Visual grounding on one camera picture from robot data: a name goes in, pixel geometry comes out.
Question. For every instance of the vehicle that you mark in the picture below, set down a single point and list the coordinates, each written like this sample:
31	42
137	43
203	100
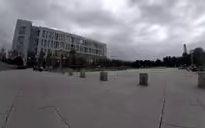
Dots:
38	68

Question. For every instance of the long pale office building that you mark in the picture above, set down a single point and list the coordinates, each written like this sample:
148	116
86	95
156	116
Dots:
56	41

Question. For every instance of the row of trees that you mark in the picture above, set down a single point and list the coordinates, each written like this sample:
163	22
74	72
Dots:
70	58

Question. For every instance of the distant line of trees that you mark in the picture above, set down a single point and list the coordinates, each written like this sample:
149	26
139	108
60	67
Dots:
150	62

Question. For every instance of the row of stone bollards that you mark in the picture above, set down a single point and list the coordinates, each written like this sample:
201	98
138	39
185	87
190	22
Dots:
143	79

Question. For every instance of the group of parked vehicles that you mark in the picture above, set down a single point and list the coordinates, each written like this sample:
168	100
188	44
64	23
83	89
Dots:
191	68

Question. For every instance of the thin tower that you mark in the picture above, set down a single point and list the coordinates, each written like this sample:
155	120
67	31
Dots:
185	50

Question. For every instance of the grey concrete slab pavement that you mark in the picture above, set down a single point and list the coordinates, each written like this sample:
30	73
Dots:
106	103

